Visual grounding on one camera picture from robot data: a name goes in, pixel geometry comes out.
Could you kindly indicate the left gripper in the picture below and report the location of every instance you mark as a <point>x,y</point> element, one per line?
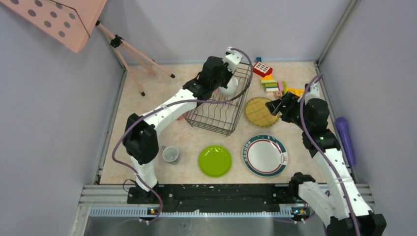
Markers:
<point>229,70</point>

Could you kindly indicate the pink perforated board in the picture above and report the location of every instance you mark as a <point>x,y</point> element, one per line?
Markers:
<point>70,22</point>

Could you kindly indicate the red toy block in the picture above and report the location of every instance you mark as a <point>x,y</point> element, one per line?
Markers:
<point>262,69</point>

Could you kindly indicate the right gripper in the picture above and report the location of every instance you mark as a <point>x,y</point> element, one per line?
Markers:
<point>289,100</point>

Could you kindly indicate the grey wire dish rack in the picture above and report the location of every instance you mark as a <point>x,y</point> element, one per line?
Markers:
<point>223,118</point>

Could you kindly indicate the pink tripod stand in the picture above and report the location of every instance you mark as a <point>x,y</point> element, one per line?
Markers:
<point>117,42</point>

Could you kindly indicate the small grey mug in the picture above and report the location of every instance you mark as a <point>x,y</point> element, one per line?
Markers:
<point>170,154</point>

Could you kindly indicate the stack of coloured blocks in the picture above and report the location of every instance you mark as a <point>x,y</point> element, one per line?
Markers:
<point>273,87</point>

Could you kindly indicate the woven bamboo tray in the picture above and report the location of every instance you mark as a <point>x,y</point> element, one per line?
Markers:
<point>258,114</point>

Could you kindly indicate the white ceramic bowl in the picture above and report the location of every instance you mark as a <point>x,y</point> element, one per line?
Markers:
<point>231,87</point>

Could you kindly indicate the white plate green red rim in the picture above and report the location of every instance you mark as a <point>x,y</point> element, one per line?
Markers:
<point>265,156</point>

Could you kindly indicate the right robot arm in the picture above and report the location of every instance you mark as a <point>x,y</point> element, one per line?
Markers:
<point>343,211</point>

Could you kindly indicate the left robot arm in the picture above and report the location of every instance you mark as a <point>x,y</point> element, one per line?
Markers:
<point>141,133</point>

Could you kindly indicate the yellow toy triangle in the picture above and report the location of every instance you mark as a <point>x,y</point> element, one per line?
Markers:
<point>295,91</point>

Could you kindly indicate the white cup pink handle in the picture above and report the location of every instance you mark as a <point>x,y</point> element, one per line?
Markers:
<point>181,117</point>

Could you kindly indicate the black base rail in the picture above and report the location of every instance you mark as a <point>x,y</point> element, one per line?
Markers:
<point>235,199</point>

